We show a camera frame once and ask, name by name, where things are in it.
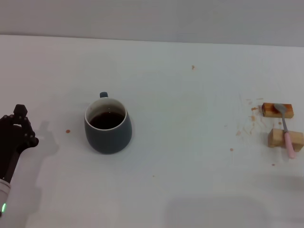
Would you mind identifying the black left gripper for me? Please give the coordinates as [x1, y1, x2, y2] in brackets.
[0, 104, 40, 185]

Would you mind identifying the grey ceramic cup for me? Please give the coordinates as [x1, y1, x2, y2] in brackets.
[84, 92, 133, 155]

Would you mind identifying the pink handled metal spoon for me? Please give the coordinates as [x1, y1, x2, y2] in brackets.
[273, 103, 296, 159]

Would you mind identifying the dark brown coffee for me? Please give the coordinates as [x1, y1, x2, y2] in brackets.
[89, 111, 126, 131]

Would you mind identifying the plain light wooden block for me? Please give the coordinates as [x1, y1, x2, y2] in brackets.
[268, 128, 304, 153]

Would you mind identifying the brown stained wooden block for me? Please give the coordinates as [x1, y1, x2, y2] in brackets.
[262, 102, 295, 119]

